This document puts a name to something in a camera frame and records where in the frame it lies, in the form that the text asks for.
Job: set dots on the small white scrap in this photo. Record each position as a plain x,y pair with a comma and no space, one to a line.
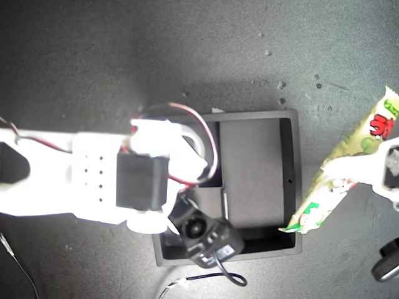
216,109

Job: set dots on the black tray with wells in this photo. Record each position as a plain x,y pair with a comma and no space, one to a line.
252,174

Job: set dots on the white tape roll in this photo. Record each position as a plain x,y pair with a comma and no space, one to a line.
199,143

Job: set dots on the green printed snack bar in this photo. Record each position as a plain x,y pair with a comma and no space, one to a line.
352,140

